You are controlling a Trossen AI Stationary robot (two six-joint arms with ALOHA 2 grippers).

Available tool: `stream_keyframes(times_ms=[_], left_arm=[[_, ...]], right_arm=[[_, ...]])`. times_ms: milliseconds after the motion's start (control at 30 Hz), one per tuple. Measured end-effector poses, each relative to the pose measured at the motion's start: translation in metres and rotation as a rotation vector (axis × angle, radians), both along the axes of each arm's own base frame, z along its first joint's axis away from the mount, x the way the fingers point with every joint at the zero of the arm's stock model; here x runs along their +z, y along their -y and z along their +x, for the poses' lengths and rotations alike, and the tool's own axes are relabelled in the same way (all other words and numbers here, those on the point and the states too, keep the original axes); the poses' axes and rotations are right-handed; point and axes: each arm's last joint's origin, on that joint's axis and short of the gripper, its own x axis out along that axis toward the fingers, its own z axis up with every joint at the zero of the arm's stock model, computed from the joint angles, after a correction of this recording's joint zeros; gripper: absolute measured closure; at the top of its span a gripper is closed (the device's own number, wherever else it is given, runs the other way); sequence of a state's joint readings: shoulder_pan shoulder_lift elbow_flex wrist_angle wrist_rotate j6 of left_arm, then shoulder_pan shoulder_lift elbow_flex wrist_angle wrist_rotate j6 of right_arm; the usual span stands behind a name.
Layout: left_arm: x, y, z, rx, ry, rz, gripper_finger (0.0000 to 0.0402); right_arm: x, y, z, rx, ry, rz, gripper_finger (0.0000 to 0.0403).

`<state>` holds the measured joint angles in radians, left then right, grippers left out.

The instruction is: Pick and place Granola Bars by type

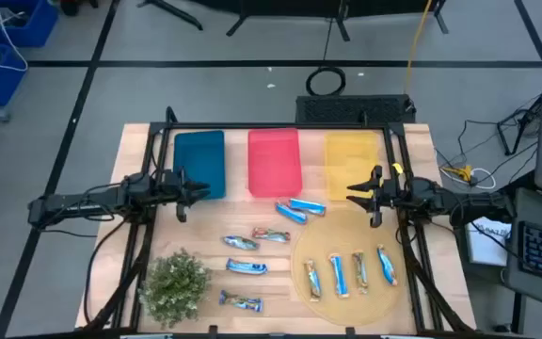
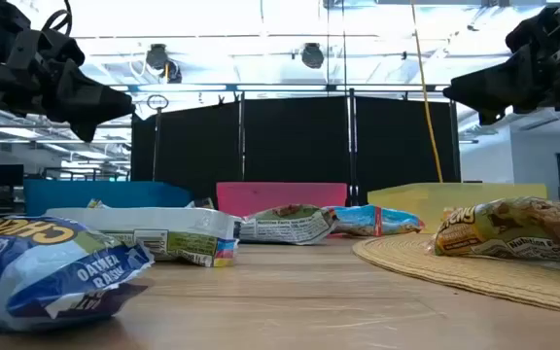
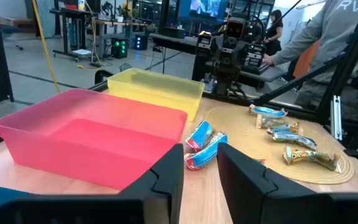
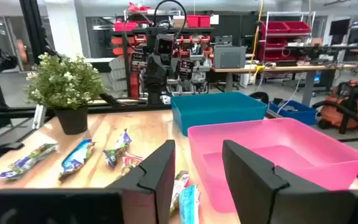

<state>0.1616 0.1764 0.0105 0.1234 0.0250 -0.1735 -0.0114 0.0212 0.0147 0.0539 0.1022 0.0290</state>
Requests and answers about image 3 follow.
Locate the shiny blue granola bar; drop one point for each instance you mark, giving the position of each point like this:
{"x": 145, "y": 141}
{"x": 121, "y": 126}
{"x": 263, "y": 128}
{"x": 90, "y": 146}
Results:
{"x": 267, "y": 111}

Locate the person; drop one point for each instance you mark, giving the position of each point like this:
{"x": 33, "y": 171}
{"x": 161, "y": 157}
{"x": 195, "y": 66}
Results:
{"x": 331, "y": 31}
{"x": 273, "y": 31}

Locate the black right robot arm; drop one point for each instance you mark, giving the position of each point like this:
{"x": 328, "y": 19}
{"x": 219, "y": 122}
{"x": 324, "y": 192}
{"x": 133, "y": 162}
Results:
{"x": 228, "y": 59}

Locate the silver metal bracket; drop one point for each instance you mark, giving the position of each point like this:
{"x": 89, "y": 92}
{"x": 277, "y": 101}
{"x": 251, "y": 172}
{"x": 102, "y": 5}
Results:
{"x": 336, "y": 118}

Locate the white green granola bar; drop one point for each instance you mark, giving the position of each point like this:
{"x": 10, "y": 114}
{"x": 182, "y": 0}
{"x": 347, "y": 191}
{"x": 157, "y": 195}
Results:
{"x": 259, "y": 161}

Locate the grey desk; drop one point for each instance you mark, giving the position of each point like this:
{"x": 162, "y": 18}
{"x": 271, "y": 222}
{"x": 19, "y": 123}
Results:
{"x": 179, "y": 40}

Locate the yellow plastic bin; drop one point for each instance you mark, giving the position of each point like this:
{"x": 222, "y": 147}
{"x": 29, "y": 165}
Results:
{"x": 157, "y": 90}

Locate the computer tower blue lights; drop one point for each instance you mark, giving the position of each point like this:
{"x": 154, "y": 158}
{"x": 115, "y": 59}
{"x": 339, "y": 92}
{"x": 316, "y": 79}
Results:
{"x": 141, "y": 42}

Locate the wall screen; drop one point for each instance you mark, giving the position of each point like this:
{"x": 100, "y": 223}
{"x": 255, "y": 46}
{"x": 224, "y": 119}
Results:
{"x": 204, "y": 7}

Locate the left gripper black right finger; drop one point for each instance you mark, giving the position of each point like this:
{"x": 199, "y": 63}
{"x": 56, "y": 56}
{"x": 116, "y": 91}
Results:
{"x": 247, "y": 189}

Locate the green blue granola bar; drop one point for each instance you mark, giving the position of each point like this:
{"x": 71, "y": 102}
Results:
{"x": 292, "y": 138}

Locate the round woven straw placemat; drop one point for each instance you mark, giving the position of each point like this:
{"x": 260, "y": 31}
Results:
{"x": 253, "y": 140}

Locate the green Chewy granola bar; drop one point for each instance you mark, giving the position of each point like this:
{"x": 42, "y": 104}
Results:
{"x": 311, "y": 156}

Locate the black framed workbench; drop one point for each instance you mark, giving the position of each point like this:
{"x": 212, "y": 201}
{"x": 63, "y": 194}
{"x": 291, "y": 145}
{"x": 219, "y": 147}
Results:
{"x": 73, "y": 25}

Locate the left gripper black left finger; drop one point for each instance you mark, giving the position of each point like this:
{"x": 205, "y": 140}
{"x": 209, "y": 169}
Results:
{"x": 160, "y": 189}

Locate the pink plastic bin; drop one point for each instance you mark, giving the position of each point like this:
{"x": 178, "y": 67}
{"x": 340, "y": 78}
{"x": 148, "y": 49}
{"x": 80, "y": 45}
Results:
{"x": 89, "y": 137}

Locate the computer tower green lights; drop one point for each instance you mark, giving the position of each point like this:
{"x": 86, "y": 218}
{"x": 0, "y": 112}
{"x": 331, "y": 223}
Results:
{"x": 119, "y": 47}

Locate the black metal table frame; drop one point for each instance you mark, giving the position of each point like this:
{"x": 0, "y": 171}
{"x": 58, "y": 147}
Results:
{"x": 350, "y": 59}

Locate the orange chair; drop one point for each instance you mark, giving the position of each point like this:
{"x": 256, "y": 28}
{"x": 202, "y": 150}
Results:
{"x": 304, "y": 60}

